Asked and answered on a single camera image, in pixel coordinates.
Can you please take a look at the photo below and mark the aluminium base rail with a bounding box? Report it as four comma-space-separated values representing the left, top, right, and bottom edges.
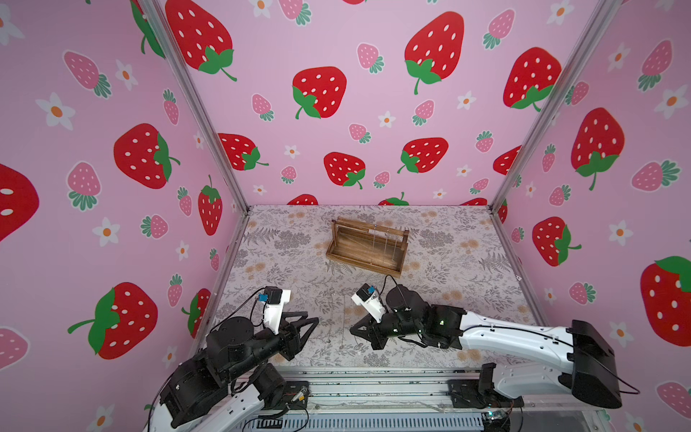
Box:
235, 366, 613, 432

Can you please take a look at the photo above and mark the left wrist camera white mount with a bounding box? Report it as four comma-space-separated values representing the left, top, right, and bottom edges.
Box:
258, 286, 292, 335

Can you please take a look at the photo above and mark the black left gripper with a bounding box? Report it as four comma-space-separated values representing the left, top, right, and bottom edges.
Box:
223, 310, 318, 385

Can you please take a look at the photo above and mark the wooden jewelry display stand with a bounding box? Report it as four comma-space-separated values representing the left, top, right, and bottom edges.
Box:
326, 218, 410, 277

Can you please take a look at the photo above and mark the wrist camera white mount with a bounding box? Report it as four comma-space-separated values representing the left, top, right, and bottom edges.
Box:
258, 286, 292, 335
352, 284, 386, 323

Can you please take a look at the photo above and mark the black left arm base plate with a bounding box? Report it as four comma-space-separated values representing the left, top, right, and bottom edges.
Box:
264, 381, 311, 410

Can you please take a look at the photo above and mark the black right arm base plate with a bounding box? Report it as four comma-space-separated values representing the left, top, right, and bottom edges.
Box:
447, 380, 525, 410

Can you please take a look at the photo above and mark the aluminium corner frame post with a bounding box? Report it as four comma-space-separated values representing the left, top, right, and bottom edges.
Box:
489, 0, 622, 216
141, 0, 250, 216

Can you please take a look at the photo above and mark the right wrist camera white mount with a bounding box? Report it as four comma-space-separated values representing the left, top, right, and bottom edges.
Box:
352, 284, 386, 323

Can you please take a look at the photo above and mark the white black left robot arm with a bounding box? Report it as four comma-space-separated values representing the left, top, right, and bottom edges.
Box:
145, 312, 320, 431

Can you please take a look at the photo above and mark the aluminium corner frame post left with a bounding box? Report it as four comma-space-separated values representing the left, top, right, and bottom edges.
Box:
141, 0, 250, 216

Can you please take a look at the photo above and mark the aluminium corner frame post right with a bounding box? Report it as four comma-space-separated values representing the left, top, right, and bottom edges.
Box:
489, 0, 622, 216

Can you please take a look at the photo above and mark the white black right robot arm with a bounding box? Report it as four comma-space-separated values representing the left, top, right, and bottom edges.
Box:
350, 284, 623, 409

